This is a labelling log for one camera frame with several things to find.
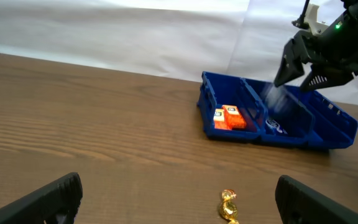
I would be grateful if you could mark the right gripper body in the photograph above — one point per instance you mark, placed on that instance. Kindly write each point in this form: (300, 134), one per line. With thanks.
(314, 51)

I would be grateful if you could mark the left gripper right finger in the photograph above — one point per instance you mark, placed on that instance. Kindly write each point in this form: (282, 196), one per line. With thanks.
(303, 205)

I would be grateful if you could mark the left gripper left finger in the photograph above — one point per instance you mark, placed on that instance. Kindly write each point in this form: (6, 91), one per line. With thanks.
(48, 202)

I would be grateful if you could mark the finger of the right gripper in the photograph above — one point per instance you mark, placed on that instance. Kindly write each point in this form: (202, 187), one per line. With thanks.
(331, 76)
(291, 65)

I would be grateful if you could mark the gold candy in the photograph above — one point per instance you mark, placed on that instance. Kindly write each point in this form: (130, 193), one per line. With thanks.
(228, 210)

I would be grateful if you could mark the orange candy box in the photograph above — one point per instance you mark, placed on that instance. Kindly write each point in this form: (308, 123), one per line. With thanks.
(218, 119)
(235, 118)

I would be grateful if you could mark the blue tray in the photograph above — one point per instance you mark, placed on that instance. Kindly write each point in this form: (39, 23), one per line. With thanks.
(328, 130)

